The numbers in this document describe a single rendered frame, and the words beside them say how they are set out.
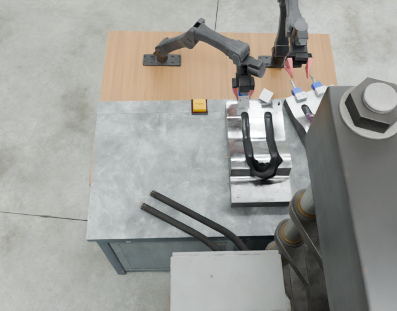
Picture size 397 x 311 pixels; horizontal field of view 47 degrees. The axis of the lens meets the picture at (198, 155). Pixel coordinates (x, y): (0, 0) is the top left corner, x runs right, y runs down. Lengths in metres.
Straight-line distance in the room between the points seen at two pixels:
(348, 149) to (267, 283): 0.55
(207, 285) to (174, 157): 0.99
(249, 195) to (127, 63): 0.96
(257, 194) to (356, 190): 1.23
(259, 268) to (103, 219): 0.95
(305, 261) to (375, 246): 0.74
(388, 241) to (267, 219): 1.28
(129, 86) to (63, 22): 1.58
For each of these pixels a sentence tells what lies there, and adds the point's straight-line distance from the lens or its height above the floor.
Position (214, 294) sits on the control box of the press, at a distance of 1.24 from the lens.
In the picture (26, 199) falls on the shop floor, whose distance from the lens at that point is 3.07.
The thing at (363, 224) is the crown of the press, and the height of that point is 2.01.
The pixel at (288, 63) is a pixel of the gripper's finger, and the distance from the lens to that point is 1.91.
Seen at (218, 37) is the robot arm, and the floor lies 1.20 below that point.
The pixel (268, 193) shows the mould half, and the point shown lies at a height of 0.86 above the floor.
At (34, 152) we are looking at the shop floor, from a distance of 3.20.
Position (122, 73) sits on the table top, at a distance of 2.40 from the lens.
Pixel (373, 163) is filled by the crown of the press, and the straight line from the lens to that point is 0.81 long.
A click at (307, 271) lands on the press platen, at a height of 1.29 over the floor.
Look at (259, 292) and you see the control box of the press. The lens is 1.25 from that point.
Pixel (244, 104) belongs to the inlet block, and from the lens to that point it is 2.12.
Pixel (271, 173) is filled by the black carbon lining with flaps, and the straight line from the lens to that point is 2.02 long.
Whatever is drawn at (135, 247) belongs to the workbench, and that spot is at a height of 0.55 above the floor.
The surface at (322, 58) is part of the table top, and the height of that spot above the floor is 0.80.
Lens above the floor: 2.69
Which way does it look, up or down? 63 degrees down
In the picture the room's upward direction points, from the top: 1 degrees clockwise
